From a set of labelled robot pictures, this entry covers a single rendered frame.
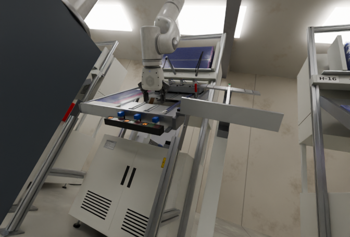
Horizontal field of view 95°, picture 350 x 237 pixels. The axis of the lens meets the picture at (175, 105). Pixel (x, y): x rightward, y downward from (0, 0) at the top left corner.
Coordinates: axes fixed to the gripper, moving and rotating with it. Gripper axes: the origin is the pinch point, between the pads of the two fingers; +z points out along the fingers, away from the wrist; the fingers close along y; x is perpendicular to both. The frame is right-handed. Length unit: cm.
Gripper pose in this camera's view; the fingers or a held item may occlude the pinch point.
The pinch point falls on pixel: (154, 99)
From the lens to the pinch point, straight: 76.8
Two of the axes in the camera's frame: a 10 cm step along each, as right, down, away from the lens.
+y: 9.1, 1.1, -4.0
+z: 0.2, 9.5, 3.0
